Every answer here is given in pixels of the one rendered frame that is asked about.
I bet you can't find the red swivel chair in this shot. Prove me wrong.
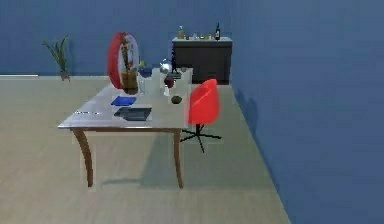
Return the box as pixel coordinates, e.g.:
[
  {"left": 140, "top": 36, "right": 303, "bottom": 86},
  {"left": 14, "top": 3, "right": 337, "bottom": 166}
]
[{"left": 180, "top": 78, "right": 223, "bottom": 154}]

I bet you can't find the dark cabinet with grey top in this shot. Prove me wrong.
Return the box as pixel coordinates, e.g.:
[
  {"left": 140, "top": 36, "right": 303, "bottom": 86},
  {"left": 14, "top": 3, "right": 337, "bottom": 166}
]
[{"left": 171, "top": 36, "right": 233, "bottom": 86}]

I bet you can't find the silver round kettle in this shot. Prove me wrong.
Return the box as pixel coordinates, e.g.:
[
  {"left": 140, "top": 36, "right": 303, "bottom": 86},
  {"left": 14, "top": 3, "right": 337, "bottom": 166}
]
[{"left": 159, "top": 59, "right": 173, "bottom": 75}]

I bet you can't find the black slender statuette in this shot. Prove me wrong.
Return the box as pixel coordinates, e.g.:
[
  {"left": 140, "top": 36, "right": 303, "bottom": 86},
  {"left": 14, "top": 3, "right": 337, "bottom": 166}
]
[{"left": 170, "top": 48, "right": 178, "bottom": 74}]

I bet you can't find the clear glass vase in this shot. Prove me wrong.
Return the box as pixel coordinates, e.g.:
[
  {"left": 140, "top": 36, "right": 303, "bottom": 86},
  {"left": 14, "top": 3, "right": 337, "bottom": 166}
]
[{"left": 137, "top": 75, "right": 150, "bottom": 96}]

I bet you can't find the dark grey laptop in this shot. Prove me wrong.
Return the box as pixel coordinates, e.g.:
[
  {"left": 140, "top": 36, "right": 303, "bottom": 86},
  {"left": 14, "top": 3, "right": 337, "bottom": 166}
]
[{"left": 113, "top": 106, "right": 153, "bottom": 122}]

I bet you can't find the dark blue bowl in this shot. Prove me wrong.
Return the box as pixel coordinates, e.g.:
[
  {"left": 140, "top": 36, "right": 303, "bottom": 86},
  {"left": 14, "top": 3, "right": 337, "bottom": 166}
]
[{"left": 138, "top": 67, "right": 153, "bottom": 79}]

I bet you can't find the blue flat book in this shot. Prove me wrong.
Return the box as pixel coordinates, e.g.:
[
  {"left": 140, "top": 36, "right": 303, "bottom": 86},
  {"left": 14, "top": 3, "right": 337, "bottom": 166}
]
[{"left": 110, "top": 95, "right": 138, "bottom": 107}]

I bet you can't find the grey table with brown legs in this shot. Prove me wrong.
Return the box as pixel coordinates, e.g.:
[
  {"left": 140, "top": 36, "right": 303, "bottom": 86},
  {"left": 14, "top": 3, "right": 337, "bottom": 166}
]
[{"left": 57, "top": 67, "right": 194, "bottom": 190}]

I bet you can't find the green potted floor plant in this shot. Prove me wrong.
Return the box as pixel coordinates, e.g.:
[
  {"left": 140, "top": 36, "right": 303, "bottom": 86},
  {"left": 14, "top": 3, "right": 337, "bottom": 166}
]
[{"left": 41, "top": 35, "right": 72, "bottom": 83}]

